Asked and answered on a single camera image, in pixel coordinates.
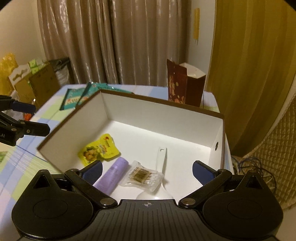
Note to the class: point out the white plastic shoehorn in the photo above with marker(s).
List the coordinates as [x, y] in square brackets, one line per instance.
[159, 193]

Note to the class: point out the mustard yellow curtain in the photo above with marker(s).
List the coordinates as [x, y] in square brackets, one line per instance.
[252, 67]

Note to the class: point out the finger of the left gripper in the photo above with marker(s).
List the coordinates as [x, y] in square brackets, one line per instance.
[32, 128]
[22, 107]

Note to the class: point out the rear green rice bag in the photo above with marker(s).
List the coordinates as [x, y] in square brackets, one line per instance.
[71, 98]

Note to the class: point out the shiny brown curtain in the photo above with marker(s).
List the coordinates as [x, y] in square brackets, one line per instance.
[116, 42]

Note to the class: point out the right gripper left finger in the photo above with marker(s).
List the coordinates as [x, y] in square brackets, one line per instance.
[84, 179]

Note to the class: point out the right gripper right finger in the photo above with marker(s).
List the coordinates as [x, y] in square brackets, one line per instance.
[212, 181]

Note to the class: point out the green tissue box stack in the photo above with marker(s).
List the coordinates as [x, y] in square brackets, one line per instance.
[36, 65]

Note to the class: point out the green rice bag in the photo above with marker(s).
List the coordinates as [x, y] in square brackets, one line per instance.
[71, 98]
[93, 87]

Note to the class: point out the brown cardboard storage box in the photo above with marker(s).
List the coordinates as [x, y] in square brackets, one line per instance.
[139, 126]

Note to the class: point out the front green rice bag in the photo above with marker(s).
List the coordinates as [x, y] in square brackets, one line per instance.
[93, 87]

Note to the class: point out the brown cardboard floor box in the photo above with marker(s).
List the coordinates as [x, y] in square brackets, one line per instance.
[38, 88]

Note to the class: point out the yellow plastic bag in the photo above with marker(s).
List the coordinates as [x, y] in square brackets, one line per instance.
[7, 65]

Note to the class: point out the yellow snack pouch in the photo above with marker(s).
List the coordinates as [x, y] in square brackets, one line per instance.
[103, 149]

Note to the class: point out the yellow hanging wall ornament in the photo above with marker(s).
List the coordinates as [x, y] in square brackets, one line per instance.
[196, 24]

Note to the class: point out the dark red gift bag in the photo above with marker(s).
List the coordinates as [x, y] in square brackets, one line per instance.
[185, 83]

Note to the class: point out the cotton swab packet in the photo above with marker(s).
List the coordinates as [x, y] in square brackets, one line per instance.
[140, 177]

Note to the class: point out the quilted beige chair cover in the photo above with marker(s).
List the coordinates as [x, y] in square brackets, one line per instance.
[274, 158]

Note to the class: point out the purple bag roll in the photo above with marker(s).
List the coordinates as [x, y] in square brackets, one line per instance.
[110, 180]

